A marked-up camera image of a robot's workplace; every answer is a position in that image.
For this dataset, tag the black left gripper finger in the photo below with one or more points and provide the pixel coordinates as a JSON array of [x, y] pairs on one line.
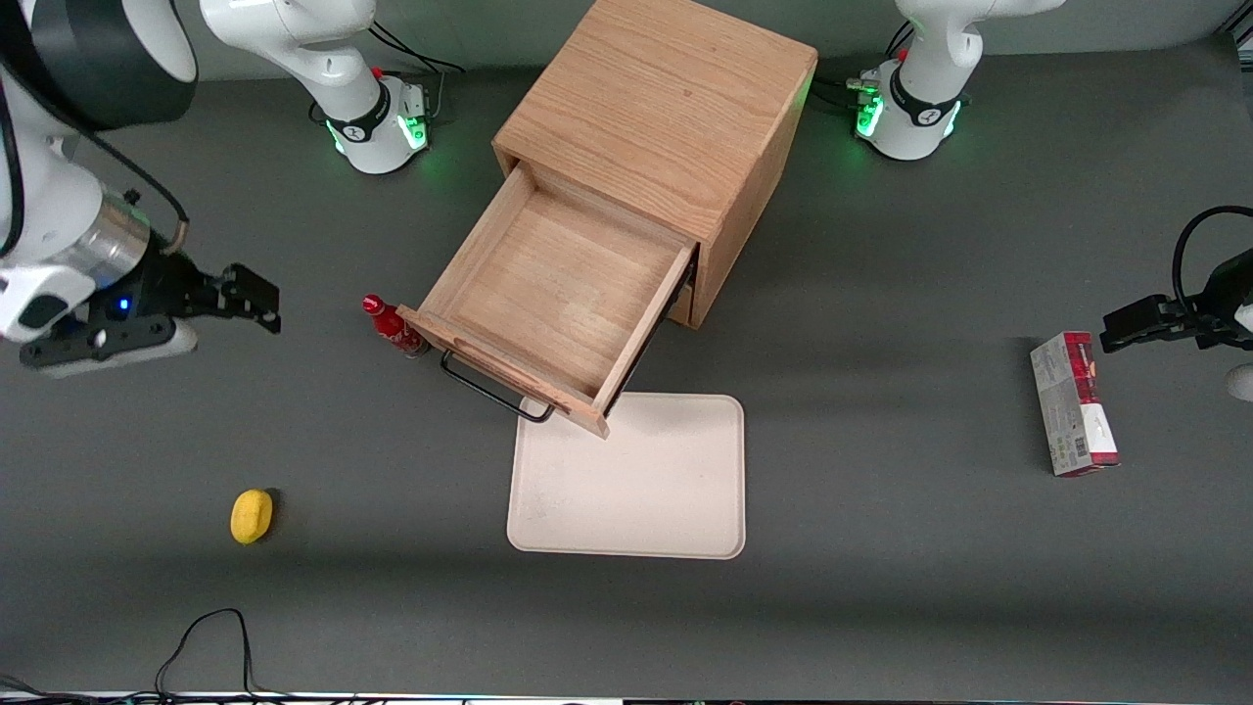
[[1136, 341], [1136, 315]]

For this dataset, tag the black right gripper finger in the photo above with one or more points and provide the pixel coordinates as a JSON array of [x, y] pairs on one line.
[[259, 315], [253, 284]]

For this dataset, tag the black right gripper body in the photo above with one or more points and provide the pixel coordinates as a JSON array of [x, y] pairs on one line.
[[157, 291]]

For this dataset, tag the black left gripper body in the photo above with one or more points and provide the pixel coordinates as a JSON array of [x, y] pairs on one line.
[[1228, 296]]

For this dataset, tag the wooden drawer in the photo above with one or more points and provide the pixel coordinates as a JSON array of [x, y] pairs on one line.
[[558, 284], [683, 304]]

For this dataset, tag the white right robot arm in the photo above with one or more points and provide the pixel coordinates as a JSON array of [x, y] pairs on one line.
[[294, 34]]

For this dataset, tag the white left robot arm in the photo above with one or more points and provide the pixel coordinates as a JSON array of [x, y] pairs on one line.
[[925, 69]]

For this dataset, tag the wooden drawer cabinet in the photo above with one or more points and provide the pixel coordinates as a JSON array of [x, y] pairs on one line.
[[666, 98]]

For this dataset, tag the grey and red carton box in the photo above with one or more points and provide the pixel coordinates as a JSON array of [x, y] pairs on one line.
[[1072, 406]]

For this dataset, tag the red cola bottle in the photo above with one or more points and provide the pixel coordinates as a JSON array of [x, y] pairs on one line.
[[390, 323]]

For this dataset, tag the yellow lemon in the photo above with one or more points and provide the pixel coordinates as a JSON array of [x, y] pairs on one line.
[[251, 516]]

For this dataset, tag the beige plastic tray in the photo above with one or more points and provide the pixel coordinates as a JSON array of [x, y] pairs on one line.
[[636, 490]]

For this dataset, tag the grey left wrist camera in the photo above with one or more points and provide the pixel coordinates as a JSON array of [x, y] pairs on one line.
[[1242, 383]]

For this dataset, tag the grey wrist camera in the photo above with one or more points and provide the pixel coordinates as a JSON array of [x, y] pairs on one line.
[[1242, 383], [108, 345]]

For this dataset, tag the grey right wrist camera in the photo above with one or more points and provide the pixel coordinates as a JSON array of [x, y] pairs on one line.
[[108, 345]]

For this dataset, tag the aluminium frame rail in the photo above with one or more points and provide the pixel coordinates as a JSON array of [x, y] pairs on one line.
[[1239, 37]]

